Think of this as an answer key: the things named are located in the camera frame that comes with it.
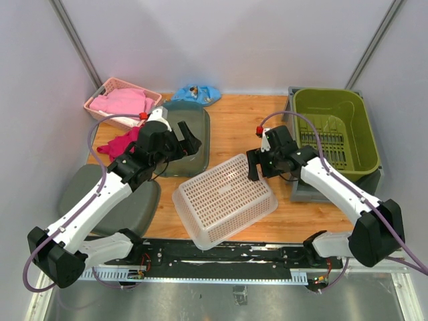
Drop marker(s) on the pink plastic basket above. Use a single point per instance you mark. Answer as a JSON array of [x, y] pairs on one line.
[[110, 85]]

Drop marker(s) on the white folded cloth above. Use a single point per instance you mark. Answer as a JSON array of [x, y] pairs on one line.
[[125, 123]]

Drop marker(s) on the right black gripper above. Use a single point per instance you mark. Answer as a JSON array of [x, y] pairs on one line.
[[256, 156]]

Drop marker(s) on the white perforated plastic basket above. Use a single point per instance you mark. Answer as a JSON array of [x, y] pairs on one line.
[[221, 202]]

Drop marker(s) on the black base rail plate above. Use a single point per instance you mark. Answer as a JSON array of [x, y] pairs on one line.
[[230, 261]]

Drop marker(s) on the olive green plastic tub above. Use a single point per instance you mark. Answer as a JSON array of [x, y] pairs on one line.
[[343, 127]]

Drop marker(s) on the pink folded cloth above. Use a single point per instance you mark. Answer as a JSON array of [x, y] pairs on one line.
[[123, 101]]

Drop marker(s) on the grey plastic tray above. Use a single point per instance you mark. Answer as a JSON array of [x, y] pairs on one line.
[[303, 193]]

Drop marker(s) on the teal translucent perforated basket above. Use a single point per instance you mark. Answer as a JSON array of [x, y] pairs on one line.
[[198, 121]]

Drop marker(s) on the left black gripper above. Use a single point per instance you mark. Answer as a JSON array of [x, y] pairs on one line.
[[189, 146]]

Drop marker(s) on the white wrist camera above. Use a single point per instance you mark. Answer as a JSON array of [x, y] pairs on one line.
[[262, 133], [160, 114]]

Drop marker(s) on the blue patterned cloth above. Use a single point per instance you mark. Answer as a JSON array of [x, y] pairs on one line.
[[203, 95]]

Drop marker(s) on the magenta crumpled cloth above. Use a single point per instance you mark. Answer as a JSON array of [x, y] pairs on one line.
[[118, 145]]

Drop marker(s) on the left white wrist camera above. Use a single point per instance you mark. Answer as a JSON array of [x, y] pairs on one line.
[[160, 114]]

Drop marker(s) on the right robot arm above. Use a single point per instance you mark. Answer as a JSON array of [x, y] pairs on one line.
[[377, 225]]

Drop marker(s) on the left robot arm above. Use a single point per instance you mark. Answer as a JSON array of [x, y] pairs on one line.
[[62, 251]]

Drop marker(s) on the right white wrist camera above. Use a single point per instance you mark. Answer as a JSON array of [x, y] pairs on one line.
[[262, 133]]

